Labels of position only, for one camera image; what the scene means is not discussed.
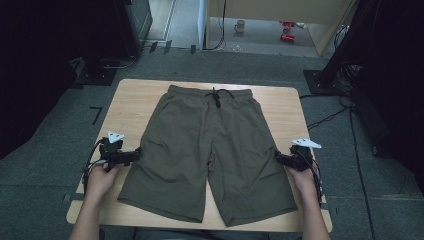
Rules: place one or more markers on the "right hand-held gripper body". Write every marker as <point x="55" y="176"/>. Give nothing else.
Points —
<point x="300" y="158"/>

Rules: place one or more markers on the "person's lap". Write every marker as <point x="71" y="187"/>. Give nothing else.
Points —
<point x="166" y="235"/>

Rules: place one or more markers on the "person's left hand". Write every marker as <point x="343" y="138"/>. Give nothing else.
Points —
<point x="100" y="181"/>

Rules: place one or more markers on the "beige mug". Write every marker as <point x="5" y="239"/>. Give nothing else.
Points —
<point x="239" y="26"/>

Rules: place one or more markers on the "bent metal tube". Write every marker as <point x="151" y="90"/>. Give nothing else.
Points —
<point x="128" y="63"/>

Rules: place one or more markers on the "black stand base plate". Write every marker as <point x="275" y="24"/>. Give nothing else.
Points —
<point x="316" y="83"/>
<point x="96" y="77"/>

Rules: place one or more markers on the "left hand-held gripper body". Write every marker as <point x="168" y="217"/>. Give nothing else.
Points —
<point x="111" y="151"/>

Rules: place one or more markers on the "dark cabinet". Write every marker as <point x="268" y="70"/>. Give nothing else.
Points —
<point x="136" y="26"/>

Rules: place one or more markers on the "person's right hand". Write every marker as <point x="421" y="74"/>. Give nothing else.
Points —
<point x="305" y="180"/>

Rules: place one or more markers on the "olive green shorts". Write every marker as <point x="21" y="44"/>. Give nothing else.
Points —
<point x="206" y="150"/>

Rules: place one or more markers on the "grey tape piece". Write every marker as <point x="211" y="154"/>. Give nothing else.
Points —
<point x="328" y="207"/>
<point x="76" y="197"/>

